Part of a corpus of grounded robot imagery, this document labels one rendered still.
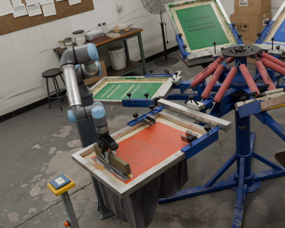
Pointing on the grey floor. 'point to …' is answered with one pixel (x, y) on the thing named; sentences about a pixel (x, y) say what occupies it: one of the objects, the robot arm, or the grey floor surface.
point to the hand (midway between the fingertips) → (111, 160)
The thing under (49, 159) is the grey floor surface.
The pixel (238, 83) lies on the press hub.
